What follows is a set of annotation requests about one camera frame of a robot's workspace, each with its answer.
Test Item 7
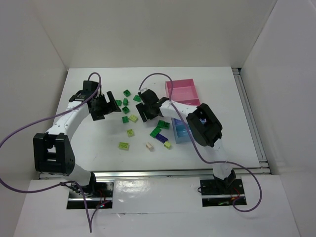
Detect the dark green double lego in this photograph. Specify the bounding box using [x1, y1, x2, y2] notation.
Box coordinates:
[157, 120, 170, 129]

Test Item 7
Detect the light green long lego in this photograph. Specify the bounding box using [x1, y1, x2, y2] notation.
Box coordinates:
[118, 142, 130, 151]

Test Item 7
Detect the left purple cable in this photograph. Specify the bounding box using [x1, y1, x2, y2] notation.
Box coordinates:
[0, 72, 103, 233]

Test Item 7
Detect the dark green square lego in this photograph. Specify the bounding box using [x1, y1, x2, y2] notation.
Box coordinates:
[123, 89, 131, 97]

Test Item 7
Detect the aluminium frame rail right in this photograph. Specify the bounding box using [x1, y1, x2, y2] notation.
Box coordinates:
[232, 68, 267, 162]

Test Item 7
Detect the dark green long lego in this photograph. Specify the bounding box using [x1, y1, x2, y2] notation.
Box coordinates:
[150, 127, 161, 138]

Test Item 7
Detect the dark green flat lego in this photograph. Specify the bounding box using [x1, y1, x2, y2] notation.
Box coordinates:
[133, 94, 142, 102]

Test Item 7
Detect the dark green lego with number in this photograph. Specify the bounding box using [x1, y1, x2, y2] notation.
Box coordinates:
[123, 98, 129, 106]

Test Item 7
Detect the light green small lego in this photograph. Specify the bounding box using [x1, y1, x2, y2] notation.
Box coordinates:
[164, 141, 171, 149]

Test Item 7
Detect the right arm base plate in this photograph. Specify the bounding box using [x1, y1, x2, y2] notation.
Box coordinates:
[197, 178, 247, 207]

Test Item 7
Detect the light green square lego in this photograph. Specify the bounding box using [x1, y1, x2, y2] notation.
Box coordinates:
[126, 129, 135, 137]

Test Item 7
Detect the aluminium frame rail front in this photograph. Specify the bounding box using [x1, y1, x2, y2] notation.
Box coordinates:
[39, 163, 271, 179]

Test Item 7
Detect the aluminium frame rail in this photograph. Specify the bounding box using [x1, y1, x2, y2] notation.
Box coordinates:
[39, 163, 271, 179]
[232, 68, 267, 162]

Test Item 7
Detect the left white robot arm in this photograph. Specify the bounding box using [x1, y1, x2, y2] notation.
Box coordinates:
[33, 80, 121, 186]

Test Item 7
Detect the beige lego brick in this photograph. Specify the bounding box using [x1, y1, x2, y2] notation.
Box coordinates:
[146, 142, 154, 152]

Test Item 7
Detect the dark green lego brick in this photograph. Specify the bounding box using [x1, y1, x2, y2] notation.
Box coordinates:
[122, 106, 130, 114]

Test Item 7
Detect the dark green lego near centre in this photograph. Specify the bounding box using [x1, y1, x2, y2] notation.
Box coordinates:
[122, 116, 129, 123]

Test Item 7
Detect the pink and blue sorting tray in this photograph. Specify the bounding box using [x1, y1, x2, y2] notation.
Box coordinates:
[165, 79, 200, 144]

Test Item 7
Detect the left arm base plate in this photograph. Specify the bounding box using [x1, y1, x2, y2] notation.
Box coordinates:
[66, 181, 114, 210]

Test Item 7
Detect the purple lego brick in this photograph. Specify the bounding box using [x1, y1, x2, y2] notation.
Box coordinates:
[155, 133, 168, 143]

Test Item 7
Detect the light green lego brick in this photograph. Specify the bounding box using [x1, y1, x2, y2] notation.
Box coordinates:
[129, 115, 138, 122]

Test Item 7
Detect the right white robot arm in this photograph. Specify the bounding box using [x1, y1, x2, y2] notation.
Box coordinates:
[136, 88, 236, 189]

